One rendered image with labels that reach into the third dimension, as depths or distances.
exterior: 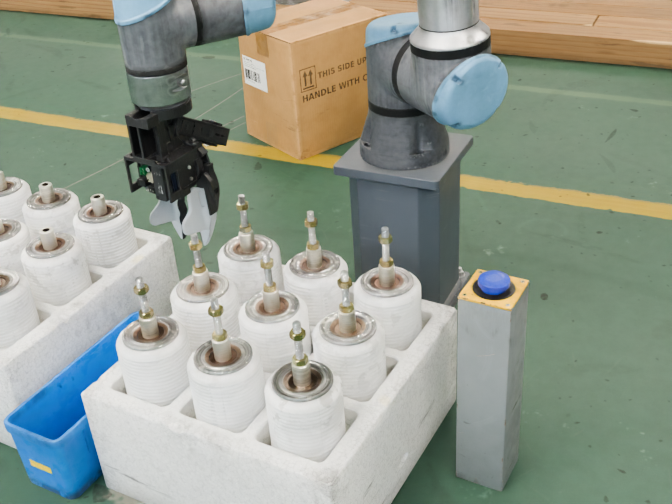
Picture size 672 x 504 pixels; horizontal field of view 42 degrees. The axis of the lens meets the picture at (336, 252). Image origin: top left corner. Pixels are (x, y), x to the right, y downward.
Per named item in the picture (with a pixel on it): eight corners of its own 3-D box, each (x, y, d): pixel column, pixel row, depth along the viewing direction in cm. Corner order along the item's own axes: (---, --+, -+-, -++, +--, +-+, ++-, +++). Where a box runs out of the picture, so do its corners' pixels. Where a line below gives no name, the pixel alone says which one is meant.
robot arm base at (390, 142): (380, 127, 159) (378, 75, 154) (461, 138, 153) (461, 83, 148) (345, 163, 147) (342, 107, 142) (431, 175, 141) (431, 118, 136)
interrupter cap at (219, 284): (174, 307, 123) (173, 303, 123) (178, 278, 130) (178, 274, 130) (228, 302, 124) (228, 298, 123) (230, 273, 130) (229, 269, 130)
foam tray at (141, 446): (252, 338, 157) (240, 253, 148) (456, 399, 140) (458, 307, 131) (105, 487, 129) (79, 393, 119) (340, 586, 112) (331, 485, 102)
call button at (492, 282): (484, 279, 114) (484, 266, 112) (514, 286, 112) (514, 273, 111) (472, 296, 111) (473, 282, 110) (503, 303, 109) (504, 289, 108)
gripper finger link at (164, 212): (145, 246, 121) (140, 189, 116) (173, 226, 125) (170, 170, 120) (162, 254, 120) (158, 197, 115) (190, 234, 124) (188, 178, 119)
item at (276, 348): (298, 378, 136) (287, 280, 127) (328, 413, 129) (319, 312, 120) (241, 400, 133) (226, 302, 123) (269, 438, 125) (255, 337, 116)
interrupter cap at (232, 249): (232, 236, 139) (231, 232, 139) (278, 238, 138) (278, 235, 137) (217, 261, 133) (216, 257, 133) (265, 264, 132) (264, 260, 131)
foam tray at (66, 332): (34, 274, 181) (12, 196, 171) (187, 319, 164) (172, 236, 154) (-131, 388, 152) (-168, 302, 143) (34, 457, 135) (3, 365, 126)
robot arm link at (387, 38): (413, 77, 152) (412, -2, 145) (460, 100, 142) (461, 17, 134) (353, 93, 147) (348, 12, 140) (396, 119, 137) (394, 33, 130)
